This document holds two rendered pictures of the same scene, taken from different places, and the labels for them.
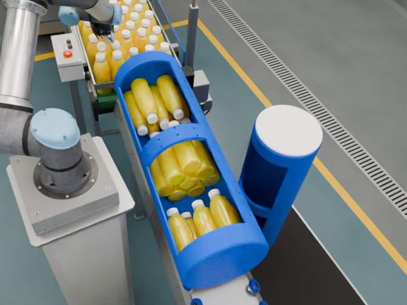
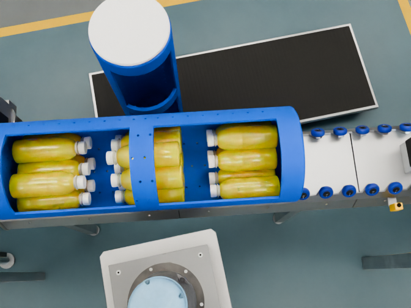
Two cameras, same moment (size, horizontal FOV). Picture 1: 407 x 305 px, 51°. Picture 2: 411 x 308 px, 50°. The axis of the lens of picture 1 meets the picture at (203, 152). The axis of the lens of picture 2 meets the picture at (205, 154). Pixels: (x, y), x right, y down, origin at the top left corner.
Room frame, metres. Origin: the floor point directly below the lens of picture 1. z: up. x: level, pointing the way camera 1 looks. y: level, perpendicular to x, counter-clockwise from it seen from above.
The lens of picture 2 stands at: (0.66, 0.30, 2.36)
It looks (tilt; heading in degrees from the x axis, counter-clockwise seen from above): 75 degrees down; 293
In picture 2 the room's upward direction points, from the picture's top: straight up
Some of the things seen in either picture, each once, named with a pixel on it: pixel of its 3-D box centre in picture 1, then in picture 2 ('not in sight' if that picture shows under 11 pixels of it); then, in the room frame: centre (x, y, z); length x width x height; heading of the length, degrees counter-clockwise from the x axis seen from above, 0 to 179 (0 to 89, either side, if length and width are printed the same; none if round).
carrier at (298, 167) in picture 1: (266, 189); (146, 83); (1.21, -0.33, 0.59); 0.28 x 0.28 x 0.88
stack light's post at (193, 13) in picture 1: (187, 88); not in sight; (1.88, 0.15, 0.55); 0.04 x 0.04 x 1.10; 27
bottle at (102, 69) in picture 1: (102, 74); not in sight; (1.41, 0.50, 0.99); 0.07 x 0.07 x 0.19
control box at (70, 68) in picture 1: (67, 57); not in sight; (1.43, 0.65, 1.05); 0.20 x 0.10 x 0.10; 27
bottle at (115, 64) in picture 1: (118, 72); not in sight; (1.44, 0.43, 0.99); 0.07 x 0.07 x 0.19
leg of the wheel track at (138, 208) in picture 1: (137, 187); (77, 223); (1.29, 0.33, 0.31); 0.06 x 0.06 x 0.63; 27
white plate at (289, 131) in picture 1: (289, 129); (129, 28); (1.21, -0.33, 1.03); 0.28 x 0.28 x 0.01
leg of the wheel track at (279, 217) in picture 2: not in sight; (288, 210); (0.41, -0.11, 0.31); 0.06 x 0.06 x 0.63; 27
